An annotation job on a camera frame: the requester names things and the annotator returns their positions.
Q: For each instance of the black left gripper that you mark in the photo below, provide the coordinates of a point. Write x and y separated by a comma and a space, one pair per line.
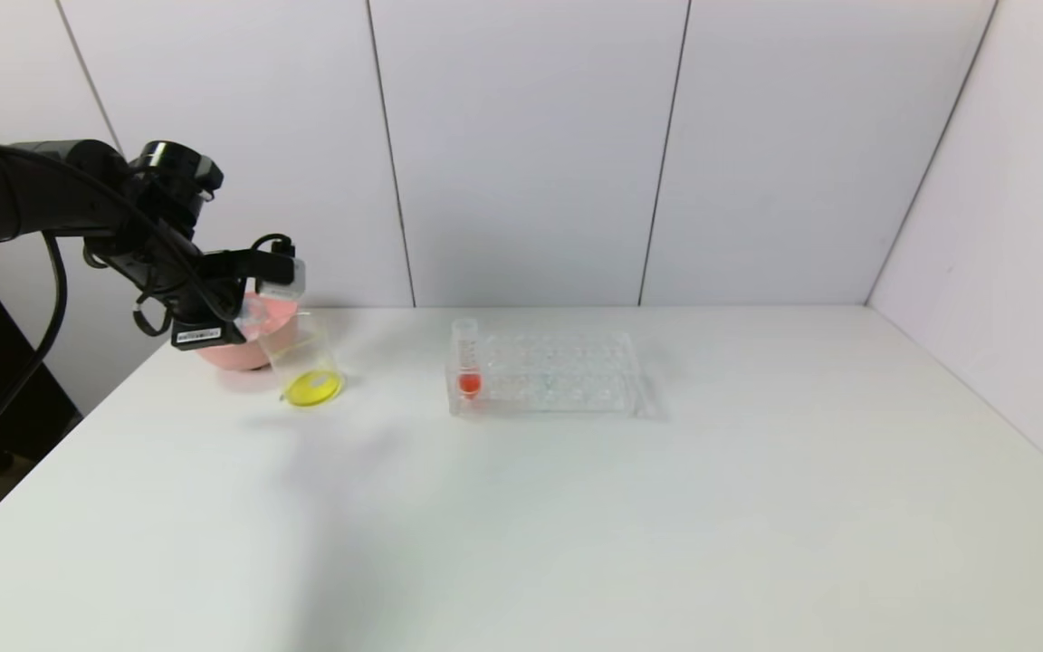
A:
203, 333

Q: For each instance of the test tube with blue liquid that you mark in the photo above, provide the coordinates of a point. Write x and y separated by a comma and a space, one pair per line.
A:
254, 312

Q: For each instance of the clear glass beaker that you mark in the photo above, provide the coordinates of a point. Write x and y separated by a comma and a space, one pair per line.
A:
311, 388

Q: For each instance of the test tube with red liquid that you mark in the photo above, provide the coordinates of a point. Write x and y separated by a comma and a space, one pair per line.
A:
469, 385

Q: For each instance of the clear acrylic test tube rack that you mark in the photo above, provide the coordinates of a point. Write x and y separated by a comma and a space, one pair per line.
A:
558, 380

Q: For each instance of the pink bowl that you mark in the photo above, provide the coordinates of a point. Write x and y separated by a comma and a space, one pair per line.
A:
250, 353

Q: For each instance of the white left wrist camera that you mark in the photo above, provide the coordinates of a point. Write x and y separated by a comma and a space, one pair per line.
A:
284, 281

